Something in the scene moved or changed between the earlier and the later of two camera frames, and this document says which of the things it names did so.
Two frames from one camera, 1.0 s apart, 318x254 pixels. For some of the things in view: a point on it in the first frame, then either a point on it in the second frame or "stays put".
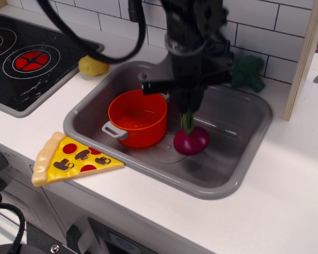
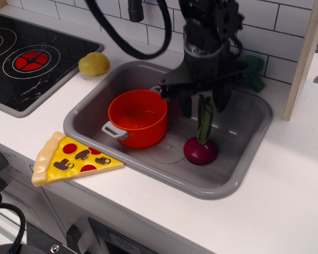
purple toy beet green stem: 191,140 to 205,118
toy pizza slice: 60,157 stays put
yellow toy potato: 90,66 stays put
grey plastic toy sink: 235,164 stays put
